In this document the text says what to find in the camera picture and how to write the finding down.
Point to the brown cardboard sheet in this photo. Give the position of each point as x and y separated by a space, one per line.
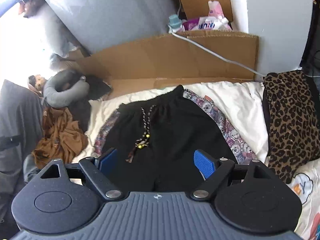
165 60

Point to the grey silver appliance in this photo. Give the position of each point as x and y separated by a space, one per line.
98 24

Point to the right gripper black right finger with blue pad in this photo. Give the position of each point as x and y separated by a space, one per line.
223 179

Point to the cream printed bed sheet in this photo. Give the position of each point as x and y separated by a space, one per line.
241 103

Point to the teal bottle cap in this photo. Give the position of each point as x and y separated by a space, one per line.
175 23

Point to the leopard print cloth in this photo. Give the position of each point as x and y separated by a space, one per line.
291 112

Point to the bear print pyjama garment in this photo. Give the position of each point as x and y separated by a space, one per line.
241 150

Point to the tissue pack bag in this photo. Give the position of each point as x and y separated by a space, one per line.
214 21

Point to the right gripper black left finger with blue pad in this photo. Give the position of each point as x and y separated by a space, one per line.
86 180

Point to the black drawstring pants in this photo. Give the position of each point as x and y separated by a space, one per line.
156 140

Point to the small plush doll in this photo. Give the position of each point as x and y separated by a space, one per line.
36 83

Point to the brown crumpled garment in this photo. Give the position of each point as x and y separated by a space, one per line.
62 138

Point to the grey neck pillow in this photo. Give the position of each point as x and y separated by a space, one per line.
65 87

